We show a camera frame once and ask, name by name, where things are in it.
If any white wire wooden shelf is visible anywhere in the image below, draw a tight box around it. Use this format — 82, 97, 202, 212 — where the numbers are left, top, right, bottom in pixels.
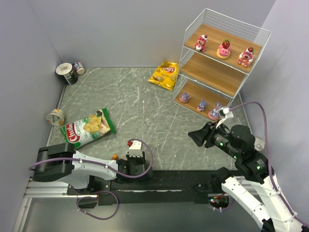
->
173, 9, 271, 119

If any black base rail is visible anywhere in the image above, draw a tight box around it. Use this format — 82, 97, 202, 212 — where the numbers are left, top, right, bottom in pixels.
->
67, 170, 232, 208

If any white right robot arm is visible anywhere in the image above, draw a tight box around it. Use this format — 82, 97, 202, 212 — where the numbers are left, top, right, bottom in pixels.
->
188, 122, 309, 232

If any black labelled can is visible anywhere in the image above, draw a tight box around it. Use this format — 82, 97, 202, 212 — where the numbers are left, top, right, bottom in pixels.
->
56, 63, 78, 86

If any orange bear toy left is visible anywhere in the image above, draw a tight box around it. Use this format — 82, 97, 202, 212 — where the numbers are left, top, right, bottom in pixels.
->
112, 154, 119, 160

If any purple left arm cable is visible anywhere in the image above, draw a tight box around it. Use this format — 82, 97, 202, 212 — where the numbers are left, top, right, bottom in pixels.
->
28, 138, 154, 179

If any silver top tin can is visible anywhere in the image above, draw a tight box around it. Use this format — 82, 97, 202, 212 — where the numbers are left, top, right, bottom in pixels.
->
254, 137, 266, 151

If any pink bear cream hat toy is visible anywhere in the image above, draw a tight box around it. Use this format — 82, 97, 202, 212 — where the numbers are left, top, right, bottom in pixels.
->
194, 35, 208, 52

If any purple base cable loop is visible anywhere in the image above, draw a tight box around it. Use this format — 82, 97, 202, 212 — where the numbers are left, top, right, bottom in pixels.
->
76, 190, 119, 220

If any pink bear cake toy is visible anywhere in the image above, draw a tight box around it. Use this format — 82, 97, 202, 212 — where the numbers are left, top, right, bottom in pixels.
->
237, 47, 255, 68

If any green cassava chips bag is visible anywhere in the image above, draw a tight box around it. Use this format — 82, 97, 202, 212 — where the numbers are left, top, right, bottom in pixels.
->
60, 108, 115, 149

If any blue white tipped can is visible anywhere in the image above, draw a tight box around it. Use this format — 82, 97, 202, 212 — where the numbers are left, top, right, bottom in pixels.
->
72, 61, 85, 75

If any pink bear strawberry donut toy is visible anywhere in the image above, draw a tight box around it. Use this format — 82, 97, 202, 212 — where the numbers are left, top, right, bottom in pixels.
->
216, 39, 231, 59

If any purple bunny donut toy front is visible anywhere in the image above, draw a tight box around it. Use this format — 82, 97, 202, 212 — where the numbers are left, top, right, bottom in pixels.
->
179, 92, 191, 103

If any yellow Lays chips bag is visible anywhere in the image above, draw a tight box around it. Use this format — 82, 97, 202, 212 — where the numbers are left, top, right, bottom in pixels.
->
148, 60, 179, 91

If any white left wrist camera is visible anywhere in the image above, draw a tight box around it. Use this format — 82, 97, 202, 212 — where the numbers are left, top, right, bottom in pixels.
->
127, 140, 142, 157

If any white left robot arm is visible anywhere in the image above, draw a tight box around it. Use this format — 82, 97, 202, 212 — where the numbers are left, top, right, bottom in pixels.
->
29, 139, 154, 189

